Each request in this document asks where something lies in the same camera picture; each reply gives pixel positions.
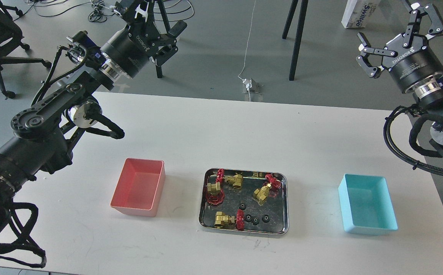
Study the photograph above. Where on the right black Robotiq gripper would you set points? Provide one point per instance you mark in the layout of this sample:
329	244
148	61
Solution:
412	63

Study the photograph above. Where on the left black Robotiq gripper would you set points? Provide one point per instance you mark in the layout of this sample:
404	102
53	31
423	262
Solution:
128	51

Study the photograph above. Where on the brass valve red handle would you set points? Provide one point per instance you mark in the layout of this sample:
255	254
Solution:
214	193

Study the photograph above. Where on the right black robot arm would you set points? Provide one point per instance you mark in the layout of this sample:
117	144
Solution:
426	135

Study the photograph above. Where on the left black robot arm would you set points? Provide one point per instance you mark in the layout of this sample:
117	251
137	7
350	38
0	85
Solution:
64	109

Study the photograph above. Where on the white cardboard box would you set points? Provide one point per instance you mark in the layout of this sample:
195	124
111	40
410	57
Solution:
358	12

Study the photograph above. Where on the pink plastic box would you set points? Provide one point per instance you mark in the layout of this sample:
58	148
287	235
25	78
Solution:
139	188

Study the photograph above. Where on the light blue plastic box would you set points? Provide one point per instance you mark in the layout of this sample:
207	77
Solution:
366	205

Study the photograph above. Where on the brass valve top left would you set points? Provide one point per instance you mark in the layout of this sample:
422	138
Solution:
236	181

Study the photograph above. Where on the brass valve top right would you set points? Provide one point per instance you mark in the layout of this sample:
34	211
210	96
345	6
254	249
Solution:
269	189

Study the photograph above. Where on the brass valve bottom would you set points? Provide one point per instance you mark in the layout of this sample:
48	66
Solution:
224	221

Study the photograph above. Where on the black tripod left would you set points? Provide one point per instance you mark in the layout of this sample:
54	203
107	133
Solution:
159	41

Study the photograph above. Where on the black tripod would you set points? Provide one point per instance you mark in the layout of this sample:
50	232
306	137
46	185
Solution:
159	41
298	38

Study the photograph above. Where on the black tripod right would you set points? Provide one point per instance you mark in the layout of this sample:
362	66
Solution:
298	38

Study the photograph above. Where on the white power adapter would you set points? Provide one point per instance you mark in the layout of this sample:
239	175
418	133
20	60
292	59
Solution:
250	86

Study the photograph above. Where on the shiny metal tray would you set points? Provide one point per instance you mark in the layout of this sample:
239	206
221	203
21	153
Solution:
276	207

